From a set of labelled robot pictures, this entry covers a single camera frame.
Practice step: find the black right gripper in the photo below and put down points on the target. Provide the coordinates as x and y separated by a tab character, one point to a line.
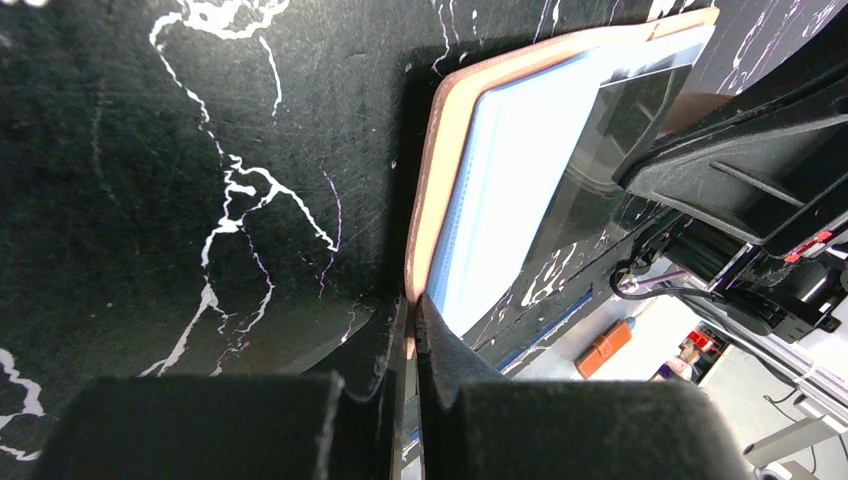
763	168

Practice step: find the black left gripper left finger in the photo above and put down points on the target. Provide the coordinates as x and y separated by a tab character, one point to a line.
365	428

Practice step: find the orange leather wallet background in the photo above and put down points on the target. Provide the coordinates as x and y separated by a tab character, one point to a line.
603	348

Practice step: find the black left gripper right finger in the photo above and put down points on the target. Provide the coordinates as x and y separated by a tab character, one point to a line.
453	380

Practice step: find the brown leather card holder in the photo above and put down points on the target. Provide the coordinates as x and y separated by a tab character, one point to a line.
498	140

